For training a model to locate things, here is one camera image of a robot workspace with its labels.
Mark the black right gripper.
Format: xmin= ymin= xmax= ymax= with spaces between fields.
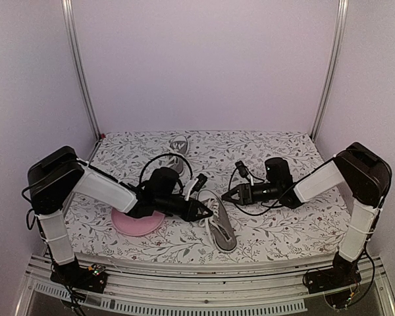
xmin=221 ymin=182 xmax=280 ymax=207

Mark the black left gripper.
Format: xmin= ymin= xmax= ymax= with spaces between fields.
xmin=155 ymin=194 xmax=213 ymax=223

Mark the grey sneaker with red sole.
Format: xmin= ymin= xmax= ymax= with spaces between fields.
xmin=167 ymin=135 xmax=189 ymax=175

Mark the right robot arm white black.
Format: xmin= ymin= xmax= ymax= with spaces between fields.
xmin=221 ymin=142 xmax=392 ymax=294

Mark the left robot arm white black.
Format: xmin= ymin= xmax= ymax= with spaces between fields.
xmin=21 ymin=146 xmax=213 ymax=294

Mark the floral patterned table mat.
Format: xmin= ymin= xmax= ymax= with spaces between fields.
xmin=55 ymin=130 xmax=359 ymax=267

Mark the pink plastic plate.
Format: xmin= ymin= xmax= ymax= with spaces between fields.
xmin=111 ymin=209 xmax=165 ymax=237

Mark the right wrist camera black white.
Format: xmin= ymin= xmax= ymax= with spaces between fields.
xmin=235 ymin=161 xmax=253 ymax=185

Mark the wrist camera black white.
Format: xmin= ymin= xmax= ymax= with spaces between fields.
xmin=184 ymin=173 xmax=207 ymax=201
xmin=235 ymin=161 xmax=253 ymax=185

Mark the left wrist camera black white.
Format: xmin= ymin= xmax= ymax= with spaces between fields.
xmin=184 ymin=173 xmax=207 ymax=201

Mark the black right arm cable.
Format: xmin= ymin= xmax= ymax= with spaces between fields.
xmin=228 ymin=165 xmax=284 ymax=217

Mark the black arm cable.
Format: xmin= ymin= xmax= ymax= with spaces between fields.
xmin=228 ymin=165 xmax=284 ymax=217
xmin=138 ymin=154 xmax=194 ymax=185

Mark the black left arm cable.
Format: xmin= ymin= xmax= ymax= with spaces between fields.
xmin=138 ymin=154 xmax=194 ymax=185

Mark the aluminium front rail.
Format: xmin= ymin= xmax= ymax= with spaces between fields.
xmin=13 ymin=255 xmax=395 ymax=316

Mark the left aluminium frame post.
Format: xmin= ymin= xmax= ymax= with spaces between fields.
xmin=61 ymin=0 xmax=101 ymax=141

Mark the aluminium frame post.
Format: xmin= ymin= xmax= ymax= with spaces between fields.
xmin=61 ymin=0 xmax=101 ymax=141
xmin=310 ymin=0 xmax=349 ymax=143

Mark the right aluminium frame post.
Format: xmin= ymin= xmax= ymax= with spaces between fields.
xmin=310 ymin=0 xmax=349 ymax=143

